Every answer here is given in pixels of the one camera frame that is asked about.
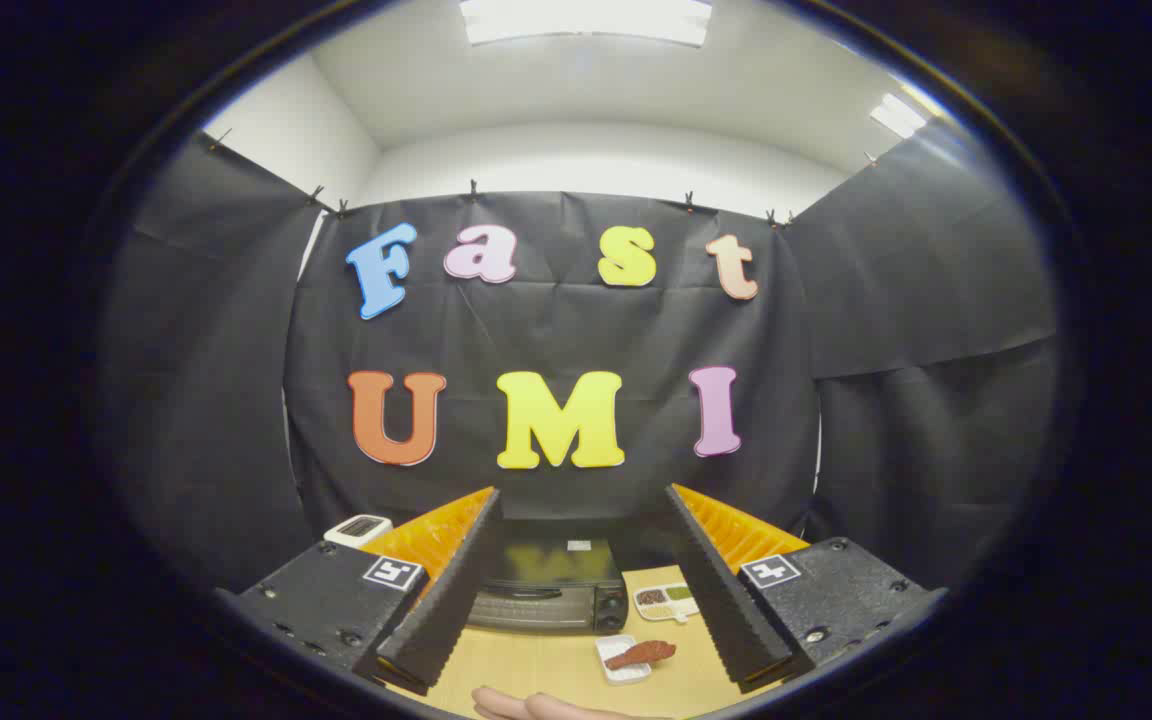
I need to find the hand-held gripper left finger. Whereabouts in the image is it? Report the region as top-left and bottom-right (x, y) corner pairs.
(216, 487), (504, 698)

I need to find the red raw meat piece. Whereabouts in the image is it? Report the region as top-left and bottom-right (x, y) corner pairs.
(604, 640), (678, 672)

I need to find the white divided seasoning dish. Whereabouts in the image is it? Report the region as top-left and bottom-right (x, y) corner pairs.
(633, 583), (701, 625)

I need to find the black toaster oven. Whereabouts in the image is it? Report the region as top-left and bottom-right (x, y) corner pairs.
(466, 518), (630, 636)

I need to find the white bread toaster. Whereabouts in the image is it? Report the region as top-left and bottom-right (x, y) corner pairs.
(324, 514), (394, 549)

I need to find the large ceiling light panel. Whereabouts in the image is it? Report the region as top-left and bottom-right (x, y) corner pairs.
(458, 0), (714, 48)

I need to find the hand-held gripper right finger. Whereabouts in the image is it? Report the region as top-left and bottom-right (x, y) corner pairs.
(664, 484), (947, 695)

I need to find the white rectangular ribbed tray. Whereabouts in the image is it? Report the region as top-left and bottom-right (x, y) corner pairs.
(594, 634), (653, 685)

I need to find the small ceiling light panel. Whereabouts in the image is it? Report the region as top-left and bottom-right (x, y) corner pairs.
(869, 92), (929, 140)

